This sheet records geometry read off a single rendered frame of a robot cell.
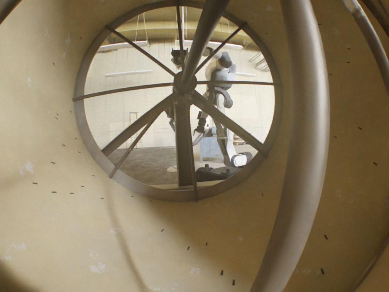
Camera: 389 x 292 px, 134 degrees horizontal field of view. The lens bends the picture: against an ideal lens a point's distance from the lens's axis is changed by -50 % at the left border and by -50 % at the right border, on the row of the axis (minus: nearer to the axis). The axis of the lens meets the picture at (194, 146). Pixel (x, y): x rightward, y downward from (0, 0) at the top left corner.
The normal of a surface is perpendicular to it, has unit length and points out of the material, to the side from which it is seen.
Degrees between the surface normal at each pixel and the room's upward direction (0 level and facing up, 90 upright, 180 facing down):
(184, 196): 90
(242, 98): 90
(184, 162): 90
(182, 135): 90
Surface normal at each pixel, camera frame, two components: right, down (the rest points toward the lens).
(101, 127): 0.16, 0.06
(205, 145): -0.27, 0.07
